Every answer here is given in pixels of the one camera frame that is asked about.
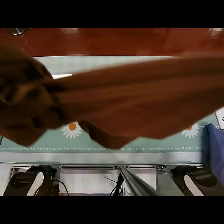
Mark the blue garment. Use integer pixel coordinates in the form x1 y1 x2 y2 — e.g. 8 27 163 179
202 122 224 186

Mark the black cable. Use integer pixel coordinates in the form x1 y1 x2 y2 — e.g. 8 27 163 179
109 171 126 197
51 179 70 197

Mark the silver frame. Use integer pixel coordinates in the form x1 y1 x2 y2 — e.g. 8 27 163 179
0 151 206 197

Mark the brown T-shirt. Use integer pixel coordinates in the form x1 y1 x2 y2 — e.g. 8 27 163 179
0 43 224 150

